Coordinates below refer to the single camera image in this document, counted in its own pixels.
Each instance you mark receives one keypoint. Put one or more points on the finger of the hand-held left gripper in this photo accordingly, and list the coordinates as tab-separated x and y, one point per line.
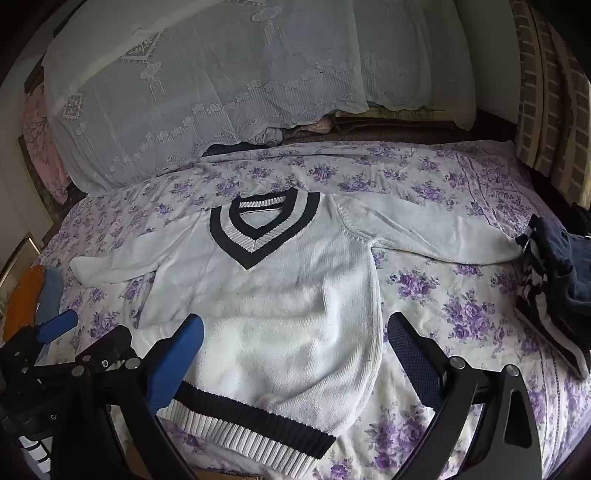
57	325
108	346

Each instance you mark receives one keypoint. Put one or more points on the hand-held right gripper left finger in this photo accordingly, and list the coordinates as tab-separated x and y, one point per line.
178	360

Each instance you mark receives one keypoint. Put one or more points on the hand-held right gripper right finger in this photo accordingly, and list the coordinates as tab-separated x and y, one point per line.
415	364

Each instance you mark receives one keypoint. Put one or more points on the white sweater navy trim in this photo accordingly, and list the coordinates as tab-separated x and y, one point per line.
277	300

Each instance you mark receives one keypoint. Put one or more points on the light blue folded garment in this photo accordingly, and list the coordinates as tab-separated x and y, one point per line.
51	290

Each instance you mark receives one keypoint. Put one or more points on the orange folded garment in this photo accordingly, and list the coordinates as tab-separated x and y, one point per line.
23	295

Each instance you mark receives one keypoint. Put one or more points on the purple floral bed sheet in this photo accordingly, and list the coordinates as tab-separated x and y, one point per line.
461	300

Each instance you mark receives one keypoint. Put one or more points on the navy white striped garment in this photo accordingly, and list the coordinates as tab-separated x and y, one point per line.
549	323

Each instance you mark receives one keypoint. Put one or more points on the pink floral cloth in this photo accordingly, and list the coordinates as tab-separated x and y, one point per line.
44	147

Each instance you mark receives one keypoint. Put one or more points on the dark blue garment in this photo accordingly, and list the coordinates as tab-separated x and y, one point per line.
572	272

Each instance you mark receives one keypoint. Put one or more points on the brick pattern curtain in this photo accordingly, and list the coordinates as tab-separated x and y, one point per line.
549	115

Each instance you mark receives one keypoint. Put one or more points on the white lace cover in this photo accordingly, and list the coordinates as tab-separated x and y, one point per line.
207	69

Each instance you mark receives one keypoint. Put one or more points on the gold picture frame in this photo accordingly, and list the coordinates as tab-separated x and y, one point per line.
18	251

